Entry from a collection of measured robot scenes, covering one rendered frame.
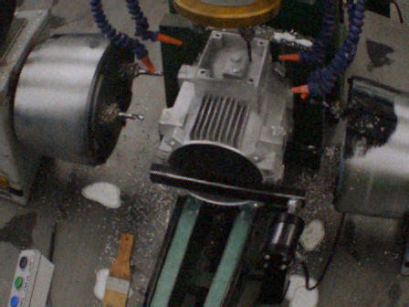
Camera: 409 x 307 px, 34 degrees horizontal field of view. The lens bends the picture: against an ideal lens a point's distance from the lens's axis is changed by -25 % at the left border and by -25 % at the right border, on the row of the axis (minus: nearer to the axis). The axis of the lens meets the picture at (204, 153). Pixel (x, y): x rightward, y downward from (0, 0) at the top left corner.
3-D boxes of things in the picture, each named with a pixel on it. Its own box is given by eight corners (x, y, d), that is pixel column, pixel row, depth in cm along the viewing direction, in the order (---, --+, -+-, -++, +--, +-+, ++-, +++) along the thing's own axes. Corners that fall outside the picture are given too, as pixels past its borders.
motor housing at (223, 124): (194, 107, 157) (188, 39, 141) (296, 126, 153) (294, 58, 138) (162, 198, 145) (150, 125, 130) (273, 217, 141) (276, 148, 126)
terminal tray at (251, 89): (213, 55, 144) (210, 29, 138) (273, 67, 141) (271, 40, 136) (194, 105, 137) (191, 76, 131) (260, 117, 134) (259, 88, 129)
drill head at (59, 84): (23, 80, 167) (14, 15, 147) (159, 92, 160) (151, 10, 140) (-12, 162, 153) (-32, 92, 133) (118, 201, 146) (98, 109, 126)
